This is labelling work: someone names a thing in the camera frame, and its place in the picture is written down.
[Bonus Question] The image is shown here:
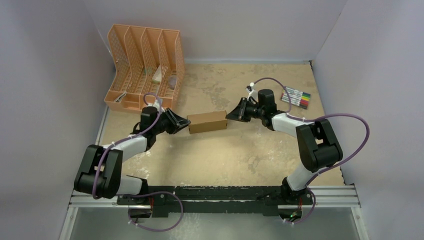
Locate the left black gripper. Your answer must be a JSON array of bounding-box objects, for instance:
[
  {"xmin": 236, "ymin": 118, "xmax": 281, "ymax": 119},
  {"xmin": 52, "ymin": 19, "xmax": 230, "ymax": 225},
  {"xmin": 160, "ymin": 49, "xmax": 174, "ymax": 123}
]
[{"xmin": 152, "ymin": 109, "xmax": 189, "ymax": 136}]

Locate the brown cardboard box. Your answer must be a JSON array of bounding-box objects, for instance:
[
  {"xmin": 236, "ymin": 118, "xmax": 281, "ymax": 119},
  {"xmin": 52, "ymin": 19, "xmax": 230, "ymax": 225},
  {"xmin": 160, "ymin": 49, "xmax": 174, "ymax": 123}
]
[{"xmin": 187, "ymin": 110, "xmax": 228, "ymax": 134}]

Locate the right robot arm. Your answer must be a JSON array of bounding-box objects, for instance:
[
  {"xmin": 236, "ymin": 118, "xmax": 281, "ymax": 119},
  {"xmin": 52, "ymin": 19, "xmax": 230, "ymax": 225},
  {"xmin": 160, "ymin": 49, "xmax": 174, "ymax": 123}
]
[{"xmin": 225, "ymin": 89, "xmax": 343, "ymax": 204}]

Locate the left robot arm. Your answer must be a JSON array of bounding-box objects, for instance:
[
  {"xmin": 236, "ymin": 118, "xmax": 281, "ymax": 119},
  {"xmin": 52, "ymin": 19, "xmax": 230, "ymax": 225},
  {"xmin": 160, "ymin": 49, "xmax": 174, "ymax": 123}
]
[{"xmin": 73, "ymin": 106, "xmax": 191, "ymax": 205}]

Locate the small grey object in organizer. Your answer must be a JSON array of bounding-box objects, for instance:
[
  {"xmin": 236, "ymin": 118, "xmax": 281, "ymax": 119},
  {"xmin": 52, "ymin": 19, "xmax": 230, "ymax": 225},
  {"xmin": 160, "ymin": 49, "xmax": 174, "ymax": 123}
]
[{"xmin": 168, "ymin": 75, "xmax": 177, "ymax": 90}]

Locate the white card in organizer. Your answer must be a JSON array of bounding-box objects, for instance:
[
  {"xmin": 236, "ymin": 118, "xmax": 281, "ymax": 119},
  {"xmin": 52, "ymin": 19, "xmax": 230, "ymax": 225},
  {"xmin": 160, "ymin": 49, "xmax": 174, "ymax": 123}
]
[{"xmin": 151, "ymin": 65, "xmax": 163, "ymax": 84}]

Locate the pack of coloured markers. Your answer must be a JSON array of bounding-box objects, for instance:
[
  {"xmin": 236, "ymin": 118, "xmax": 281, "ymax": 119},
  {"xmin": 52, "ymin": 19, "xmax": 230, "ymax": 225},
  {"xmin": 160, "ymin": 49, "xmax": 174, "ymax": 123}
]
[{"xmin": 280, "ymin": 86, "xmax": 311, "ymax": 109}]

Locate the orange plastic file organizer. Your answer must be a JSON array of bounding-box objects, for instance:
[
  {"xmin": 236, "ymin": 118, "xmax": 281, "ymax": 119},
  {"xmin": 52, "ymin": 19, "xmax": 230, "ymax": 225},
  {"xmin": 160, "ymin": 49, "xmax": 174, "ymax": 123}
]
[{"xmin": 104, "ymin": 24, "xmax": 185, "ymax": 114}]

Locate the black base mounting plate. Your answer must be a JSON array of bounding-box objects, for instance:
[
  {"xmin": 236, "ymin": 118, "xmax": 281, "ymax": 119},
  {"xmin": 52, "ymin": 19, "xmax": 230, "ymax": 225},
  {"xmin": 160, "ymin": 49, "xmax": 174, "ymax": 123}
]
[{"xmin": 117, "ymin": 180, "xmax": 314, "ymax": 218}]

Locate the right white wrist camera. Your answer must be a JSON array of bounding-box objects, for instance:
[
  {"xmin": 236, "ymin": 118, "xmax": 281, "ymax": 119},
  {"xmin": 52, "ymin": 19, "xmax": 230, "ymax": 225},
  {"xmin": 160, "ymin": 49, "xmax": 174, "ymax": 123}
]
[{"xmin": 245, "ymin": 82, "xmax": 258, "ymax": 102}]

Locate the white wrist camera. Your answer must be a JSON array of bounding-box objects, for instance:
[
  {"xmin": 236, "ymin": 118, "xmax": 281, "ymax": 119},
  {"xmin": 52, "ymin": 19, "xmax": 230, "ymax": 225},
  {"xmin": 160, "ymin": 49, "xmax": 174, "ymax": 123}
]
[
  {"xmin": 245, "ymin": 82, "xmax": 258, "ymax": 102},
  {"xmin": 147, "ymin": 99, "xmax": 163, "ymax": 111}
]

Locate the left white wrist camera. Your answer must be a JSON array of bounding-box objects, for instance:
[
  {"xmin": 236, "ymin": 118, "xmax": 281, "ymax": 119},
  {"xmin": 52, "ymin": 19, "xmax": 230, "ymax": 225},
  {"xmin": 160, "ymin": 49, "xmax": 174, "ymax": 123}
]
[{"xmin": 147, "ymin": 99, "xmax": 163, "ymax": 111}]

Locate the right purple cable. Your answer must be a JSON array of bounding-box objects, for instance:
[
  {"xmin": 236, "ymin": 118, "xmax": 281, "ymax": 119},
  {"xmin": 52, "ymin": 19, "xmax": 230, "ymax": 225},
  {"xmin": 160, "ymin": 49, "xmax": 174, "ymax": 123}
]
[{"xmin": 250, "ymin": 77, "xmax": 371, "ymax": 226}]

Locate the purple cable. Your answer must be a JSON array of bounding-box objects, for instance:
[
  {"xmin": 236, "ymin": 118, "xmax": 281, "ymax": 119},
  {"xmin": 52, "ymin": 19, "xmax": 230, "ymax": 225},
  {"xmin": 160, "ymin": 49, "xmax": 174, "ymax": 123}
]
[
  {"xmin": 250, "ymin": 77, "xmax": 371, "ymax": 226},
  {"xmin": 92, "ymin": 93, "xmax": 184, "ymax": 233}
]

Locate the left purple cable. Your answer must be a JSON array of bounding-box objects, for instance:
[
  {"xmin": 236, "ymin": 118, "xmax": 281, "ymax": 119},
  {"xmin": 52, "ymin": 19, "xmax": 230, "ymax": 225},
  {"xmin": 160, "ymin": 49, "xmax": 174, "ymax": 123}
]
[{"xmin": 92, "ymin": 93, "xmax": 184, "ymax": 233}]

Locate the aluminium rail frame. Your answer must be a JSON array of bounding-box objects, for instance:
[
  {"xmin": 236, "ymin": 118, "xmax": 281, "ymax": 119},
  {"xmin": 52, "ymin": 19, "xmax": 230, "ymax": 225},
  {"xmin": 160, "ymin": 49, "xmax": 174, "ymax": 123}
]
[{"xmin": 58, "ymin": 184, "xmax": 369, "ymax": 240}]

